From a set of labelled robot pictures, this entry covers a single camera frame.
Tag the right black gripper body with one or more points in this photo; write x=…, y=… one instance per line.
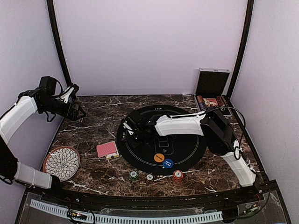
x=139, y=139

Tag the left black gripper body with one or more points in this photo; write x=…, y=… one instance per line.
x=71, y=116

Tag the orange big blind button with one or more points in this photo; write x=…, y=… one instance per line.
x=159, y=157

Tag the blue small blind button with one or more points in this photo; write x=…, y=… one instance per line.
x=168, y=163

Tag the red poker chip stack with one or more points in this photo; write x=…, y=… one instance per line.
x=177, y=176

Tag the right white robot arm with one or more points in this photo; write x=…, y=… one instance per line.
x=212, y=125

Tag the round black poker mat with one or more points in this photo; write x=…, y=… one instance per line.
x=185, y=150

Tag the red playing card deck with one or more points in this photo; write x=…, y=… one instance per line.
x=107, y=150

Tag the green poker chip stack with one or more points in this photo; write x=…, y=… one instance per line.
x=133, y=176

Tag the floral ceramic plate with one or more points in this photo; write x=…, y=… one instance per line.
x=62, y=162

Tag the aluminium poker chip case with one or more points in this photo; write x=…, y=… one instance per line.
x=209, y=89

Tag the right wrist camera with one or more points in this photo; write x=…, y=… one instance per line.
x=130, y=125

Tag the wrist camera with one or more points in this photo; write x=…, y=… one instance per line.
x=69, y=94
x=130, y=125

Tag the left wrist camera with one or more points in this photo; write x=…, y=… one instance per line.
x=69, y=94

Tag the left black frame post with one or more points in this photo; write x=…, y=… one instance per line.
x=57, y=41

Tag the black frame post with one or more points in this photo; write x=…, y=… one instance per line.
x=242, y=47
x=57, y=41

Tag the right black frame post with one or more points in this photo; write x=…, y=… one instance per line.
x=242, y=47

